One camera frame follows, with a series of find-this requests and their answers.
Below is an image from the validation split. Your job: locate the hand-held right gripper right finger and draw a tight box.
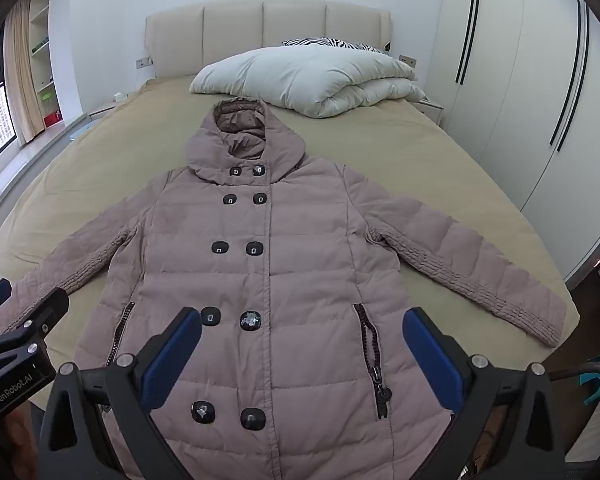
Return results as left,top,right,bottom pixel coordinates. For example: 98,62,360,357
401,307,566,480

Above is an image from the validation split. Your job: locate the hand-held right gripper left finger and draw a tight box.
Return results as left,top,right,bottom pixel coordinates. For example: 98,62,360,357
39,306,203,480

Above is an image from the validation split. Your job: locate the mauve hooded puffer jacket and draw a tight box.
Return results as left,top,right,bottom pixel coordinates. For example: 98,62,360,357
0,97,568,480

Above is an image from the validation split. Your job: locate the teal plastic object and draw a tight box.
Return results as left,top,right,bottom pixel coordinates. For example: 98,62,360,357
582,352,600,406

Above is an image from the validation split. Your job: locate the bed with tan sheet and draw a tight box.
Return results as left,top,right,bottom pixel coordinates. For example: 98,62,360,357
0,72,581,411

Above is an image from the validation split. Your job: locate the beige curtain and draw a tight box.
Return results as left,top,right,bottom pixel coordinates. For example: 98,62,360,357
4,0,43,146

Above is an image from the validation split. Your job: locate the white bookshelf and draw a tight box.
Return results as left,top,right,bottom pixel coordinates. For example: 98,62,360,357
29,0,63,133

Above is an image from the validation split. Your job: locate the white nightstand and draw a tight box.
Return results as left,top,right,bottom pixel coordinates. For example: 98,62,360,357
412,97,445,126

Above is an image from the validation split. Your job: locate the white wardrobe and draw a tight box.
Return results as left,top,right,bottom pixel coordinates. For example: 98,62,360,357
425,0,600,286

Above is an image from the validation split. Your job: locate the white folded duvet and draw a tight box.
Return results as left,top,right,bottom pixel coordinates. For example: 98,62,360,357
189,45,426,119

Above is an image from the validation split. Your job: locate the beige padded headboard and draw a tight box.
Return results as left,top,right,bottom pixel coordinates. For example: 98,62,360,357
144,2,393,81

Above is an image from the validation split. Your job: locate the zebra striped pillow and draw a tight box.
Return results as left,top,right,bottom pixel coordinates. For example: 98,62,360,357
281,37,383,54

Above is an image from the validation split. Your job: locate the black wardrobe handle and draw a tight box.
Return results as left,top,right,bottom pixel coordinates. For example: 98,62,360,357
549,0,582,146
460,0,482,86
556,5,589,153
455,0,477,84

